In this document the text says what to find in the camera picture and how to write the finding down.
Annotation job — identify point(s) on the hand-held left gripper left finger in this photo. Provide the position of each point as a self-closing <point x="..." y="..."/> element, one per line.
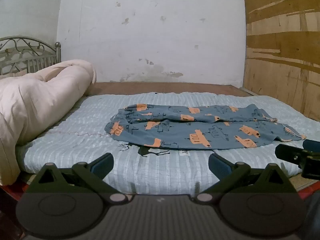
<point x="105" y="164"/>

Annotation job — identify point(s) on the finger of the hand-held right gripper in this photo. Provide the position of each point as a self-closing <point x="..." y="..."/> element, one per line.
<point x="312" y="145"/>
<point x="290" y="153"/>

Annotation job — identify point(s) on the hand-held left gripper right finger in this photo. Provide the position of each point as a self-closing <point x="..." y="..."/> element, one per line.
<point x="215" y="164"/>

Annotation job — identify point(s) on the blue pants with orange print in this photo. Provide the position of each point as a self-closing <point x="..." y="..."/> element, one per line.
<point x="175" y="127"/>

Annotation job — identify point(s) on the light blue quilted bed sheet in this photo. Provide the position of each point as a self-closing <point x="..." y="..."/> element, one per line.
<point x="75" y="152"/>

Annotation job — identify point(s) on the rolled cream duvet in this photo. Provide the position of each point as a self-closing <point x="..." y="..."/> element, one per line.
<point x="37" y="100"/>

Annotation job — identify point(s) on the plywood panel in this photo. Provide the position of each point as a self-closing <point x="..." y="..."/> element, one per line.
<point x="282" y="55"/>

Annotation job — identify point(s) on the metal bed headboard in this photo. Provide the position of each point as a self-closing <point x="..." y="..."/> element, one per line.
<point x="30" y="55"/>

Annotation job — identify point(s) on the wooden bed frame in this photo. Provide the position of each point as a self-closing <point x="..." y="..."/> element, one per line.
<point x="162" y="87"/>

